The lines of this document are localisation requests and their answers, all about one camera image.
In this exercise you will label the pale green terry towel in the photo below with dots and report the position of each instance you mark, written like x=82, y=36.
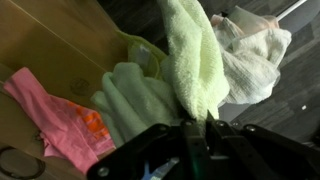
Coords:
x=193, y=60

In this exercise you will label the large brown cardboard box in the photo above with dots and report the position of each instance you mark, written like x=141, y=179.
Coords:
x=56, y=43

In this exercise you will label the yellow cloth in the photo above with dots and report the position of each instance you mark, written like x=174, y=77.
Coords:
x=146, y=50

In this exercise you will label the pink cloth with orange print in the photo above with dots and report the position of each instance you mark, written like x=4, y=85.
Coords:
x=63, y=123

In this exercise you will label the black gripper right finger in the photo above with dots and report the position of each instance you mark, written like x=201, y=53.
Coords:
x=260, y=153

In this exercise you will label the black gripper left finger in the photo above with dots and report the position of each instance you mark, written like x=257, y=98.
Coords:
x=140, y=153

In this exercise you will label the white terry towel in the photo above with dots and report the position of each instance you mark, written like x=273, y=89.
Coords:
x=253, y=66

